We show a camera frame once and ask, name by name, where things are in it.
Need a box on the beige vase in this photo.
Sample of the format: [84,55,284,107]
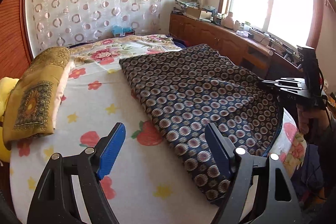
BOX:
[220,11,234,29]

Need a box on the dark blue cloth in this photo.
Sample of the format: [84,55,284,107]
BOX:
[294,145,326,203]

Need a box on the wooden slatted wardrobe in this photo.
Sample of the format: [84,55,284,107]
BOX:
[0,0,34,98]

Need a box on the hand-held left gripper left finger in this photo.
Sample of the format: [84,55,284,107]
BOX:
[26,122,126,224]

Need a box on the navy patterned silk garment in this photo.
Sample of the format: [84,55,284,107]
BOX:
[119,43,284,206]

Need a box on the person's right forearm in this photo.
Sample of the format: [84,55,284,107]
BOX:
[316,119,336,164]

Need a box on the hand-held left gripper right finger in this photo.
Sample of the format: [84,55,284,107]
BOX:
[204,122,302,224]

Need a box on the gold patterned pillow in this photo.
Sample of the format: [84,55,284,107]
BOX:
[2,47,71,149]

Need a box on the floral bedsheet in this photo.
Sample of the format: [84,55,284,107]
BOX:
[9,34,307,224]

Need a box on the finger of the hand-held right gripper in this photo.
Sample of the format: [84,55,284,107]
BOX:
[259,81,306,95]
[278,77,306,84]

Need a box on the stack of folded papers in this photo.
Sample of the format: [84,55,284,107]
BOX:
[175,0,200,9]

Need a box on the cardboard box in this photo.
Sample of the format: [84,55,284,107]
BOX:
[186,7,202,18]

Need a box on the blue tissue box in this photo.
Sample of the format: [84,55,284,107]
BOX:
[112,25,135,38]

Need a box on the yellow plush toy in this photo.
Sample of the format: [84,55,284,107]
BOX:
[0,76,20,164]

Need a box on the long wooden cabinet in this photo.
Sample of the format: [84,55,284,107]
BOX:
[169,13,305,80]

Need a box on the person's right hand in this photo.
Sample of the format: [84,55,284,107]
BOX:
[298,106,331,134]

